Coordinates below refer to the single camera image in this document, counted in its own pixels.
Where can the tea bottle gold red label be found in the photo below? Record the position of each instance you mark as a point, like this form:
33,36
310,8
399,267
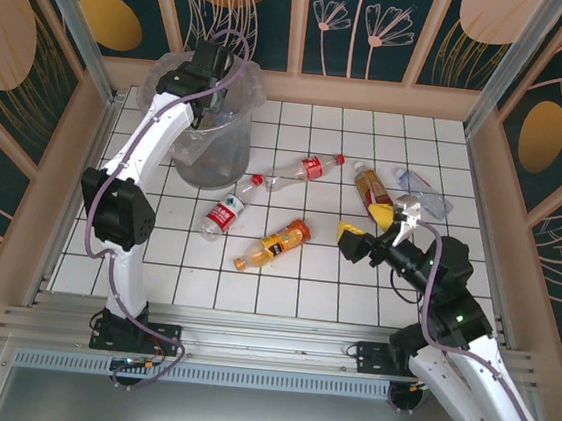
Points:
371,185

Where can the clear unlabelled water bottle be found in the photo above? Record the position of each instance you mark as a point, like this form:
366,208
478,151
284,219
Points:
415,182

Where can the orange juice bottle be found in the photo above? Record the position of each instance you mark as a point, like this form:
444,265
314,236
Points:
280,243

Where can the clear cola bottle red label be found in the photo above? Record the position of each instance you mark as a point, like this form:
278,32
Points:
310,167

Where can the water bottle red white label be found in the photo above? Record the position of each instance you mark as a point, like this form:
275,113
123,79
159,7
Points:
225,212

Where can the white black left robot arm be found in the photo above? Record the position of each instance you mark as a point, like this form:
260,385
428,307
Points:
142,140

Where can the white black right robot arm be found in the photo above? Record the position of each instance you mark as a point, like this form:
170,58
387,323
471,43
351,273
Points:
443,388

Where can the clear plastic bin liner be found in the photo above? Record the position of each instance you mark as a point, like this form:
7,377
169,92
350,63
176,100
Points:
253,92

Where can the grey metal mesh bin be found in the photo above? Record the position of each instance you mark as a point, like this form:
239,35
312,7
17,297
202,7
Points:
215,163

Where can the grey metal base panel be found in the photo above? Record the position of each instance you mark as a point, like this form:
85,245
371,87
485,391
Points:
239,417

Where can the aluminium side rail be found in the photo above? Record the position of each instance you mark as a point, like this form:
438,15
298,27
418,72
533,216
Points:
491,242
76,199

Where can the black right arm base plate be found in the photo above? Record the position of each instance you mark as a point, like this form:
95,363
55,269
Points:
371,361

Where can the aluminium corner post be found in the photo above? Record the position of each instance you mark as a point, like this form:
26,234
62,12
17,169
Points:
74,23
515,64

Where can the aluminium mounting rail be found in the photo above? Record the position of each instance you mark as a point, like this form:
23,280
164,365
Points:
267,340

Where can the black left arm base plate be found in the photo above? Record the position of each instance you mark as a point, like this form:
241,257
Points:
167,339

